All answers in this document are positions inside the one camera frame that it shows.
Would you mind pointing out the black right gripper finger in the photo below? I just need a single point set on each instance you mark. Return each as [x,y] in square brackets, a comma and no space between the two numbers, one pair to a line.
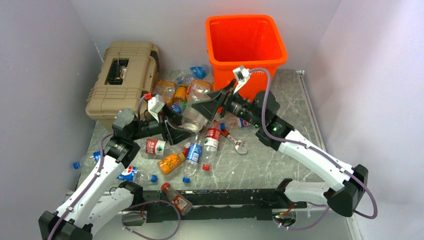
[207,104]
[224,91]

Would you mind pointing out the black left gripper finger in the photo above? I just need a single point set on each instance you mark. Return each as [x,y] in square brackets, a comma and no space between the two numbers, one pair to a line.
[175,134]
[172,116]

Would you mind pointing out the tan plastic toolbox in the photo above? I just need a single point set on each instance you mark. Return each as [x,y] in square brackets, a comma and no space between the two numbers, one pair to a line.
[129,69]

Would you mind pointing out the pepsi bottle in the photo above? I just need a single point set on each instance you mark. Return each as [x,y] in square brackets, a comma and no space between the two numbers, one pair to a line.
[138,175]
[233,122]

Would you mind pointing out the red cap bottle on rail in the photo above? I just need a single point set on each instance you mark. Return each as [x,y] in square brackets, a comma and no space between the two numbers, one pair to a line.
[182,204]

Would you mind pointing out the small orange juice bottle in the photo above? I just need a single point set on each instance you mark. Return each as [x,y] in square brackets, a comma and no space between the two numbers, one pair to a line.
[180,95]

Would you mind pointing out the clear bottle blue cap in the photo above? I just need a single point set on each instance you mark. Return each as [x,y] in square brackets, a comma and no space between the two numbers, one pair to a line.
[89,161]

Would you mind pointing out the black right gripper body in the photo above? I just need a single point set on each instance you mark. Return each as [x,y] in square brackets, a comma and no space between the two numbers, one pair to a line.
[237,106]

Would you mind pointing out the large orange label bottle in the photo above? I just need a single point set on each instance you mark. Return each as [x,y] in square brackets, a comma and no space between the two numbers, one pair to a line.
[166,89]

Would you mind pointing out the blue label water bottle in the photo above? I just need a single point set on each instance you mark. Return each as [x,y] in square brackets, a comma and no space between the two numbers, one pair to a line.
[192,159]

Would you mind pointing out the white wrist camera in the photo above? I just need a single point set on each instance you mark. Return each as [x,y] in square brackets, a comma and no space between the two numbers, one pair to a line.
[155,103]
[242,76]

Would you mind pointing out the orange bottle yellow cap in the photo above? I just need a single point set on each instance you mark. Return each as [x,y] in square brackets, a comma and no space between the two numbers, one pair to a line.
[171,162]

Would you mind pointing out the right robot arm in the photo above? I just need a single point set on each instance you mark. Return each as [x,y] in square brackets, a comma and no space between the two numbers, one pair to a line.
[343,185]

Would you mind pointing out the clear bottle blue label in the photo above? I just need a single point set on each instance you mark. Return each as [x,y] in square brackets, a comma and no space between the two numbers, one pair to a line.
[194,73]

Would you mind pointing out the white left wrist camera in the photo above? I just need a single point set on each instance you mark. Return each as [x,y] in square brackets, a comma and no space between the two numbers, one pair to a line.
[155,103]

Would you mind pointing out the red label bottle red cap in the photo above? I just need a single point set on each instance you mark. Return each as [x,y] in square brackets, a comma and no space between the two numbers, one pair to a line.
[157,147]

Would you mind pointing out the large clear jar bottle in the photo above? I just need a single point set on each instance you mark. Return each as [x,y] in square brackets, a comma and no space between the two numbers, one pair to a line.
[191,119]

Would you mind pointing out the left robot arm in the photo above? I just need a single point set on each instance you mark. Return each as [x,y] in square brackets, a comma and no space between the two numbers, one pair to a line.
[87,210]

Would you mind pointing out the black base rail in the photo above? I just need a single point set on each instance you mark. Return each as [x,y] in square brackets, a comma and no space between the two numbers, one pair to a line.
[258,203]

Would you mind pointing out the red label water bottle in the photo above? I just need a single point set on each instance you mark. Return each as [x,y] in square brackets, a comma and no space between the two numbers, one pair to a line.
[210,146]

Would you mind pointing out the orange plastic bin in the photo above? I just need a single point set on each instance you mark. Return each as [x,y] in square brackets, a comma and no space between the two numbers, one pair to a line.
[249,40]

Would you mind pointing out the crushed orange label bottle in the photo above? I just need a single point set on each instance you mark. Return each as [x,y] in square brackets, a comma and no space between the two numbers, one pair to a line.
[198,85]

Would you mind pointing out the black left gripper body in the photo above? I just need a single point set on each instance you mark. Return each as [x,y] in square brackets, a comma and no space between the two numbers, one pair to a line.
[151,127]

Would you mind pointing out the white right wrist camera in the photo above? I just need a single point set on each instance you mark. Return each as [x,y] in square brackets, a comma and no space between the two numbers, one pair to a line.
[242,76]

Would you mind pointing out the red adjustable wrench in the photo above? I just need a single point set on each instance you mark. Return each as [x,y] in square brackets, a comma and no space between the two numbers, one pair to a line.
[238,144]

